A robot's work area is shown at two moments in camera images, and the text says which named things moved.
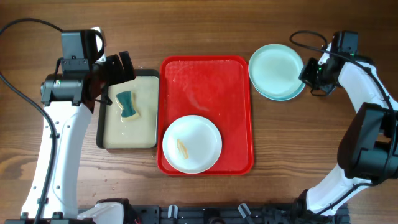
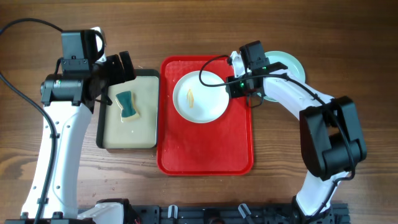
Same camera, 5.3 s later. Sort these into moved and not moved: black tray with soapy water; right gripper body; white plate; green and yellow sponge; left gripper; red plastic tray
Moved: right gripper body; white plate
Not moved: red plastic tray; black tray with soapy water; left gripper; green and yellow sponge
